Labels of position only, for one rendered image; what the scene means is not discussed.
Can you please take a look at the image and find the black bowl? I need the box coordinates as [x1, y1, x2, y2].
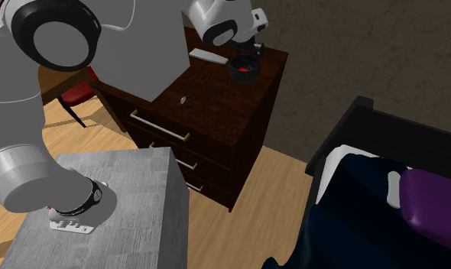
[228, 53, 262, 85]

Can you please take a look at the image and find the white remote control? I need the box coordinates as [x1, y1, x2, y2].
[189, 47, 229, 66]

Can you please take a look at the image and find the dark wooden chest of drawers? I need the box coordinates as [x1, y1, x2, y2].
[90, 26, 290, 213]

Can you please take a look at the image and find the red chair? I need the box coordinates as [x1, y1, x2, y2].
[57, 66, 99, 128]

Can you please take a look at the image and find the grey robot stand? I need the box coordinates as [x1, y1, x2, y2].
[0, 146, 190, 269]

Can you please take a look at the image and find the black bed with dark bedding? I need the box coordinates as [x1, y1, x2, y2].
[261, 96, 451, 269]

